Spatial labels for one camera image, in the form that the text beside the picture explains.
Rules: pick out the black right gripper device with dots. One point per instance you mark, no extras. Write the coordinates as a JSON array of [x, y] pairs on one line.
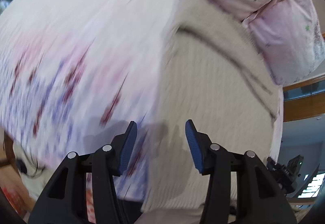
[[286, 175]]

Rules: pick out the pink floral bed sheet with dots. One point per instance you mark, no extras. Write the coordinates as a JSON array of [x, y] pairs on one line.
[[74, 73]]

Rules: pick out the cream knitted garment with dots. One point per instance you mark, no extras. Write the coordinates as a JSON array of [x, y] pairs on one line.
[[212, 74]]

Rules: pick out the pink floral pillow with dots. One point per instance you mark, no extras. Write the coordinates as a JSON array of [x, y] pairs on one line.
[[287, 33]]

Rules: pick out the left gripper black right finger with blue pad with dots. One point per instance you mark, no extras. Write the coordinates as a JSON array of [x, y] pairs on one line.
[[239, 184]]

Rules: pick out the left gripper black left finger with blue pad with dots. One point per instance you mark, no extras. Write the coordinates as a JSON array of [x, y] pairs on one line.
[[64, 200]]

